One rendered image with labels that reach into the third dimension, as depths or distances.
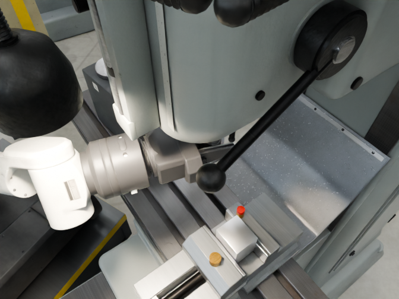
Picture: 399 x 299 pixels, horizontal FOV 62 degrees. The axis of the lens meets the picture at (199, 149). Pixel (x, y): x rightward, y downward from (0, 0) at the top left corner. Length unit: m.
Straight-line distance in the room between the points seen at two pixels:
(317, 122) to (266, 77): 0.54
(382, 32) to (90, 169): 0.39
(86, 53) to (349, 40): 2.74
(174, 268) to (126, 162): 0.29
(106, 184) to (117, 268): 0.46
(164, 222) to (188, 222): 0.06
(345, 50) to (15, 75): 0.27
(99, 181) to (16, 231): 0.86
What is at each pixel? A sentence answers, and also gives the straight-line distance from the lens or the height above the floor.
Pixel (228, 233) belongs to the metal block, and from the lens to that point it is 0.64.
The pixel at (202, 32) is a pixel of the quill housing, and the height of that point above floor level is 1.49.
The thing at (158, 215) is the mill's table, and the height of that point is 0.91.
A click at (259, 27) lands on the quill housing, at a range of 0.29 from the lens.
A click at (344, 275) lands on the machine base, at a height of 0.20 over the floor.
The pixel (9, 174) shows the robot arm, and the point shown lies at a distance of 0.55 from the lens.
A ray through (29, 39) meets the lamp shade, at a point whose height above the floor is 1.51.
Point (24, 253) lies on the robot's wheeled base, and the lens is 1.26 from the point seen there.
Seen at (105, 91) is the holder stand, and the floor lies 1.10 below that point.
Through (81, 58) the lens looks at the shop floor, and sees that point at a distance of 2.94.
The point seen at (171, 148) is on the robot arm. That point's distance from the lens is 0.48.
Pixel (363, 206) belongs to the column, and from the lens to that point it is 0.98.
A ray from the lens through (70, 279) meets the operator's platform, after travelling 1.38.
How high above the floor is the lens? 1.64
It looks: 51 degrees down
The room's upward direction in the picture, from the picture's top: straight up
